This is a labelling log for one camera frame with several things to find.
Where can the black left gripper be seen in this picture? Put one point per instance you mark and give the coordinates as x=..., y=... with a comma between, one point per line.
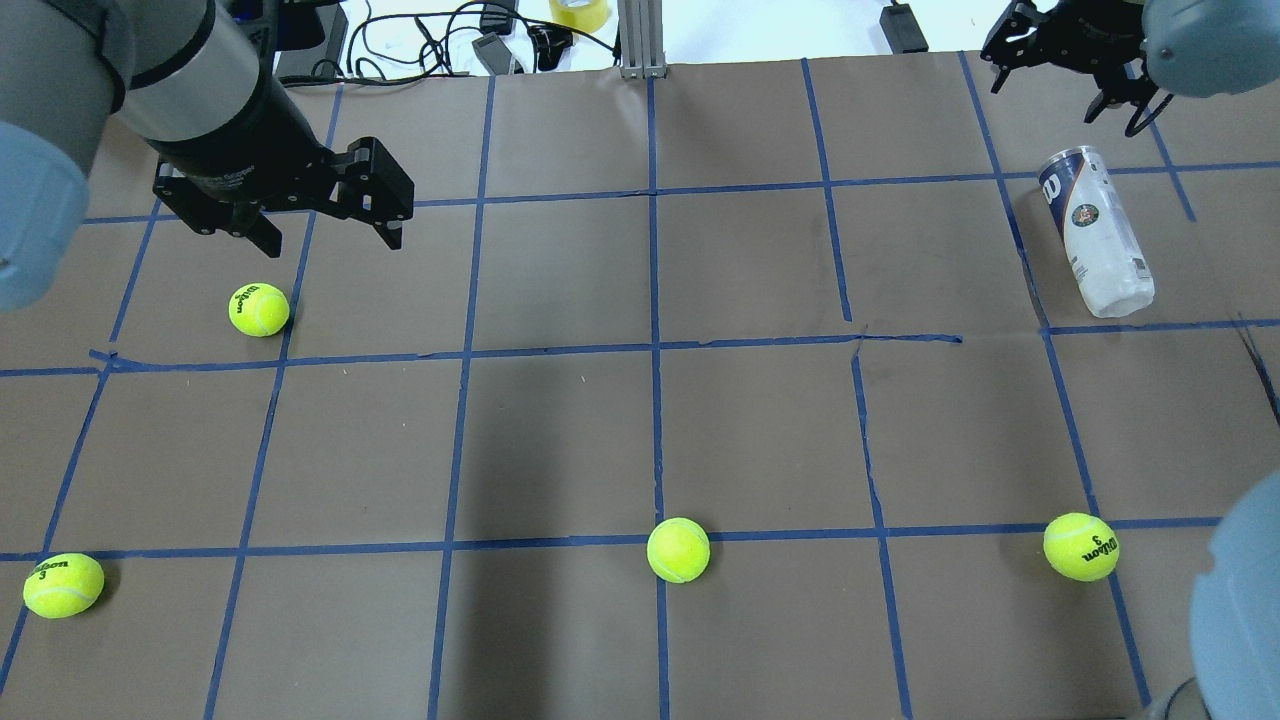
x=243, y=139

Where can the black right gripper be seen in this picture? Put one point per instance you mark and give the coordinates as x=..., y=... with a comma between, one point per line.
x=1088, y=42

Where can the clear tennis ball can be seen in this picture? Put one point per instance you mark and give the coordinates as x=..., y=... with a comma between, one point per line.
x=1110, y=271

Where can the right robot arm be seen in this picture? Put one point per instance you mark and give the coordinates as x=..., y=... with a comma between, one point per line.
x=1170, y=412

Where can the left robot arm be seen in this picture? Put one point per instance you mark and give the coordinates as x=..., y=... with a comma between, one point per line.
x=197, y=84

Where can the outer tennis ball with logo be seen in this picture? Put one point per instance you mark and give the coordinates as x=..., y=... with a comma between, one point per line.
x=259, y=310

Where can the tennis ball near base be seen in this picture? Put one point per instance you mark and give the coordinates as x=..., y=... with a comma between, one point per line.
x=63, y=585
x=1081, y=547

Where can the middle tennis ball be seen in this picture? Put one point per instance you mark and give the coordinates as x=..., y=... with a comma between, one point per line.
x=678, y=550

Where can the black power adapter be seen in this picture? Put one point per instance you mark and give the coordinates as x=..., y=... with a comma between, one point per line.
x=901, y=29

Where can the yellow tape roll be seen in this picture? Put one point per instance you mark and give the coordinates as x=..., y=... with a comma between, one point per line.
x=587, y=16

